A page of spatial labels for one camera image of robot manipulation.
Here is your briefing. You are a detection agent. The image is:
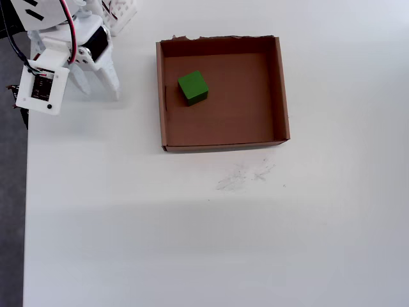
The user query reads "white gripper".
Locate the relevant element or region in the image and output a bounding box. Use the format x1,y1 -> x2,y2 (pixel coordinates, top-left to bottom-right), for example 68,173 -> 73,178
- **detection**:
27,15 -> 121,101

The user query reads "green wooden cube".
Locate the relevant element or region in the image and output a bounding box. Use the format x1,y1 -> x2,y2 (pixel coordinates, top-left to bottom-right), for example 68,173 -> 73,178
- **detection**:
177,70 -> 210,107

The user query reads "brown cardboard box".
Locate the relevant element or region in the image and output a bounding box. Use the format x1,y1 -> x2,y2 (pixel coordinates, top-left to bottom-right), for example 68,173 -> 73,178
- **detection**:
155,34 -> 291,153

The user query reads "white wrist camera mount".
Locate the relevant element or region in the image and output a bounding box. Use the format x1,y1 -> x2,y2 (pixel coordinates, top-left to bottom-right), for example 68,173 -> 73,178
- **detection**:
15,37 -> 70,117

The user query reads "red black servo wire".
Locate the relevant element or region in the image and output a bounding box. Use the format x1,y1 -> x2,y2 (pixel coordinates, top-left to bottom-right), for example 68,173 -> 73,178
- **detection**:
58,0 -> 79,65

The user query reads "black camera cable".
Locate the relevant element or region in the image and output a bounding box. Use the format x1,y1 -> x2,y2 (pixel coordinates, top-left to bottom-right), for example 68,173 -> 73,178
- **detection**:
0,0 -> 36,74

